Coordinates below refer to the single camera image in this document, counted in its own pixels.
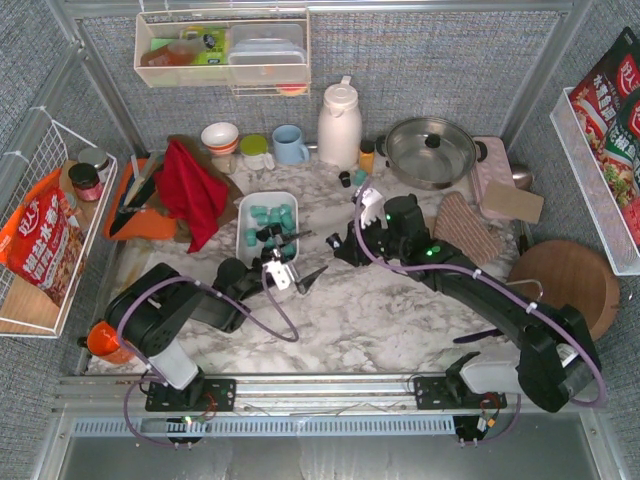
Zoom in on white orange bowl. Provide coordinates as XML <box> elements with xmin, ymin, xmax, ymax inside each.
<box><xmin>200</xmin><ymin>122</ymin><xmax>239</xmax><ymax>156</ymax></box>

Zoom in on red snack bag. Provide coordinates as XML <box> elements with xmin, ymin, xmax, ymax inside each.
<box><xmin>1</xmin><ymin>169</ymin><xmax>84</xmax><ymax>307</ymax></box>

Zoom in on green lid cup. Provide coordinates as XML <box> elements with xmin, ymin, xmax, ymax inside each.
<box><xmin>239</xmin><ymin>134</ymin><xmax>275</xmax><ymax>171</ymax></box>

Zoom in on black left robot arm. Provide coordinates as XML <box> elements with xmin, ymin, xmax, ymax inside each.
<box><xmin>105</xmin><ymin>258</ymin><xmax>326</xmax><ymax>390</ymax></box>

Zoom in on clear plastic container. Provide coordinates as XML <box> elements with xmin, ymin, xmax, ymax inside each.
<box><xmin>227</xmin><ymin>23</ymin><xmax>307</xmax><ymax>85</ymax></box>

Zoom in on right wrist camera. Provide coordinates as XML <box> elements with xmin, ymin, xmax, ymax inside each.
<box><xmin>352</xmin><ymin>186</ymin><xmax>385</xmax><ymax>229</ymax></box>

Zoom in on white wire basket right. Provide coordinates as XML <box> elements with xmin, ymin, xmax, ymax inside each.
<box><xmin>549</xmin><ymin>87</ymin><xmax>639</xmax><ymax>276</ymax></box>

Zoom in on metal rail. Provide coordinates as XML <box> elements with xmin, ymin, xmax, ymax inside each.
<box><xmin>52</xmin><ymin>372</ymin><xmax>601</xmax><ymax>416</ymax></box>

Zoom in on blue mug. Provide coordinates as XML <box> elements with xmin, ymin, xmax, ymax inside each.
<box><xmin>272</xmin><ymin>125</ymin><xmax>310</xmax><ymax>165</ymax></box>

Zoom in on pink tray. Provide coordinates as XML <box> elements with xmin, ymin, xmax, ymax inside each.
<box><xmin>470</xmin><ymin>137</ymin><xmax>515</xmax><ymax>221</ymax></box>

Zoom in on white wall shelf basket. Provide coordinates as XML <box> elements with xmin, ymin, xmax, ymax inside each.
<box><xmin>134</xmin><ymin>7</ymin><xmax>311</xmax><ymax>95</ymax></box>

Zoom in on pink striped cloth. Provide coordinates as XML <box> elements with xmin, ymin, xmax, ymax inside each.
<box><xmin>434</xmin><ymin>192</ymin><xmax>503</xmax><ymax>266</ymax></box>

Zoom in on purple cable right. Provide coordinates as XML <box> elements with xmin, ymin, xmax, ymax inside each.
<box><xmin>352</xmin><ymin>182</ymin><xmax>609</xmax><ymax>446</ymax></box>

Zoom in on white wire basket left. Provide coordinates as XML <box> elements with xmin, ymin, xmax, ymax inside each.
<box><xmin>1</xmin><ymin>106</ymin><xmax>118</xmax><ymax>338</ymax></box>

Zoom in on green capsule number three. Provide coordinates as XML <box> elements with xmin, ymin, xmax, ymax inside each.
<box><xmin>280</xmin><ymin>216</ymin><xmax>295</xmax><ymax>232</ymax></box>

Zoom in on white thermos jug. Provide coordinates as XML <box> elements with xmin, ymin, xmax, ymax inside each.
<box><xmin>317</xmin><ymin>76</ymin><xmax>362</xmax><ymax>170</ymax></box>

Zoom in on brown sponge pad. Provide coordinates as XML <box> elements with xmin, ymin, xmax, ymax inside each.
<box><xmin>481</xmin><ymin>180</ymin><xmax>544</xmax><ymax>224</ymax></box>

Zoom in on stainless steel pan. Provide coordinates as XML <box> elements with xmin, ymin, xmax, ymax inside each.
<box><xmin>376</xmin><ymin>117</ymin><xmax>488</xmax><ymax>191</ymax></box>

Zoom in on round wooden cutting board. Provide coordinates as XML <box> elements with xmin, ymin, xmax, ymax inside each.
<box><xmin>508</xmin><ymin>240</ymin><xmax>620</xmax><ymax>340</ymax></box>

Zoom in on black coffee capsule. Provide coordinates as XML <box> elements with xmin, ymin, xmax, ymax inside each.
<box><xmin>256</xmin><ymin>224</ymin><xmax>282</xmax><ymax>243</ymax></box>
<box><xmin>338</xmin><ymin>171</ymin><xmax>351</xmax><ymax>188</ymax></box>
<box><xmin>326</xmin><ymin>233</ymin><xmax>342</xmax><ymax>250</ymax></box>

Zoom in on white wire basket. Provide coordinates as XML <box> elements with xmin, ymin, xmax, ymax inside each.
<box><xmin>549</xmin><ymin>87</ymin><xmax>639</xmax><ymax>276</ymax></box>
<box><xmin>1</xmin><ymin>106</ymin><xmax>118</xmax><ymax>338</ymax></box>

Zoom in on red seasoning packets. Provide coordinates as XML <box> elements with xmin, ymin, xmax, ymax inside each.
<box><xmin>569</xmin><ymin>27</ymin><xmax>639</xmax><ymax>244</ymax></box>

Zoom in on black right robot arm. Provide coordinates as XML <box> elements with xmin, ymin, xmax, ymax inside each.
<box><xmin>326</xmin><ymin>188</ymin><xmax>607</xmax><ymax>413</ymax></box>

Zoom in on orange cup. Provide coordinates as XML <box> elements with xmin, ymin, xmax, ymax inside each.
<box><xmin>86</xmin><ymin>321</ymin><xmax>134</xmax><ymax>365</ymax></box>

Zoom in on orange tray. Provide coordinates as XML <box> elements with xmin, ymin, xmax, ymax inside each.
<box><xmin>102</xmin><ymin>157</ymin><xmax>177</xmax><ymax>242</ymax></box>

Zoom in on dark lid jar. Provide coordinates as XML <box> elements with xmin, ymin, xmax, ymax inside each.
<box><xmin>68</xmin><ymin>163</ymin><xmax>103</xmax><ymax>202</ymax></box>

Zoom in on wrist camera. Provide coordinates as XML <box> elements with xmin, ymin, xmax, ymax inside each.
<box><xmin>264</xmin><ymin>260</ymin><xmax>297</xmax><ymax>291</ymax></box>
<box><xmin>352</xmin><ymin>186</ymin><xmax>385</xmax><ymax>229</ymax></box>

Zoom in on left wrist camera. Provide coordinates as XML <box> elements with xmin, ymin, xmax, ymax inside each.
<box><xmin>264</xmin><ymin>260</ymin><xmax>297</xmax><ymax>291</ymax></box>

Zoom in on red cloth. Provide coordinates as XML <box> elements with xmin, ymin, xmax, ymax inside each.
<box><xmin>153</xmin><ymin>134</ymin><xmax>243</xmax><ymax>254</ymax></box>

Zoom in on white storage basket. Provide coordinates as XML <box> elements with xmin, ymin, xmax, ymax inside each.
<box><xmin>236</xmin><ymin>191</ymin><xmax>299</xmax><ymax>265</ymax></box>

